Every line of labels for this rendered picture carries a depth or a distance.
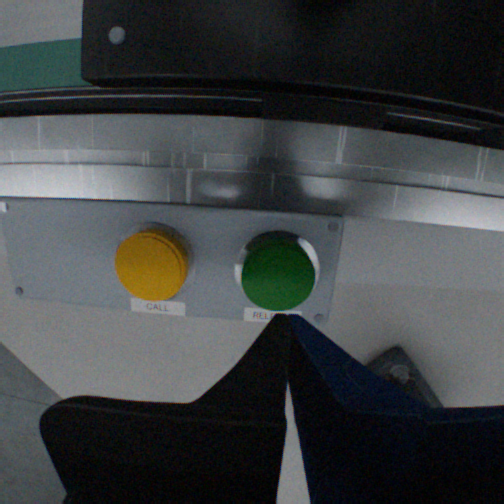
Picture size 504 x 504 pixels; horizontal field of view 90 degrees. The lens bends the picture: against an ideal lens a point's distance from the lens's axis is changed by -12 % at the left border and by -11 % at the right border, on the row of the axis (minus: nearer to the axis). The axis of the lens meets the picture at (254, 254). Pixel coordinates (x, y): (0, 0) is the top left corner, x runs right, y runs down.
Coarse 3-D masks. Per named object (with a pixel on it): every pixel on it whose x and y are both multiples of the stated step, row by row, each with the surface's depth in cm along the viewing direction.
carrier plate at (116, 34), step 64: (128, 0) 11; (192, 0) 11; (256, 0) 11; (320, 0) 11; (384, 0) 11; (448, 0) 11; (128, 64) 12; (192, 64) 12; (256, 64) 12; (320, 64) 12; (384, 64) 12; (448, 64) 12
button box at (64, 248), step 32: (32, 224) 16; (64, 224) 16; (96, 224) 16; (128, 224) 16; (160, 224) 15; (192, 224) 15; (224, 224) 15; (256, 224) 15; (288, 224) 15; (320, 224) 15; (32, 256) 16; (64, 256) 16; (96, 256) 16; (192, 256) 16; (224, 256) 16; (320, 256) 16; (32, 288) 17; (64, 288) 17; (96, 288) 17; (192, 288) 17; (224, 288) 17; (320, 288) 16; (256, 320) 17; (320, 320) 17
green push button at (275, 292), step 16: (272, 240) 15; (288, 240) 15; (256, 256) 15; (272, 256) 15; (288, 256) 15; (304, 256) 15; (256, 272) 15; (272, 272) 15; (288, 272) 15; (304, 272) 15; (256, 288) 15; (272, 288) 15; (288, 288) 15; (304, 288) 15; (256, 304) 16; (272, 304) 15; (288, 304) 15
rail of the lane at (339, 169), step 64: (0, 128) 14; (64, 128) 14; (128, 128) 14; (192, 128) 14; (256, 128) 14; (320, 128) 14; (0, 192) 15; (64, 192) 15; (128, 192) 15; (192, 192) 15; (256, 192) 15; (320, 192) 15; (384, 192) 15; (448, 192) 15
